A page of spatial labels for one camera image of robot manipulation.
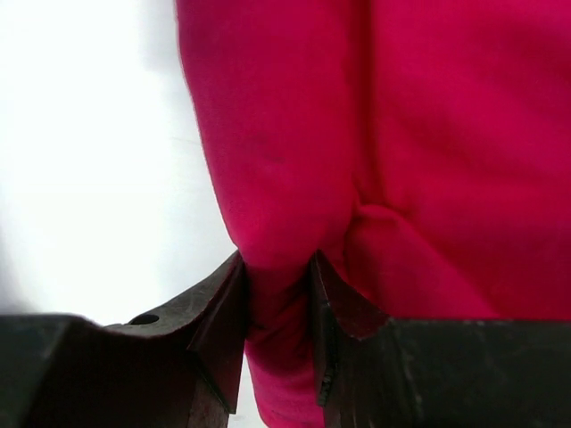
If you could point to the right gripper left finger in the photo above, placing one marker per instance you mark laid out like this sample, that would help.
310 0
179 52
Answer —
178 365

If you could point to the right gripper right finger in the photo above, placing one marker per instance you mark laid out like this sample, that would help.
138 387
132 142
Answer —
371 370

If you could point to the pink t shirt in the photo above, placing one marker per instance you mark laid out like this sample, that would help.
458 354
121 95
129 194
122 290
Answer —
423 146

